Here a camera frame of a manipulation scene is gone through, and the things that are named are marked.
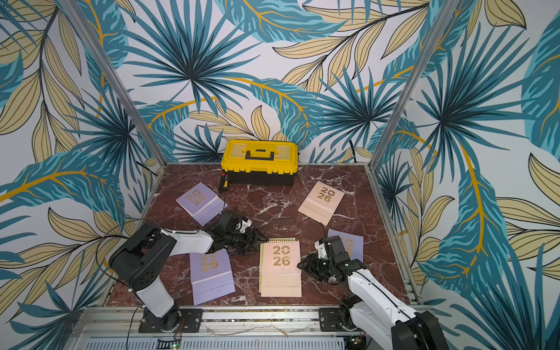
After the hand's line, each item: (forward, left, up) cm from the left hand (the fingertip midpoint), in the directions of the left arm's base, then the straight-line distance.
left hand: (264, 246), depth 87 cm
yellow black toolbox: (+36, +4, +11) cm, 38 cm away
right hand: (-7, -14, -1) cm, 16 cm away
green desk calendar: (-3, +2, -3) cm, 5 cm away
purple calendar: (+22, +31, -4) cm, 38 cm away
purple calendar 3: (+3, -37, -3) cm, 37 cm away
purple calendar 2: (-11, +19, -3) cm, 22 cm away
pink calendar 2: (-8, -7, -2) cm, 11 cm away
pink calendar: (+24, -25, -2) cm, 35 cm away
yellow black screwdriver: (+34, +21, -2) cm, 40 cm away
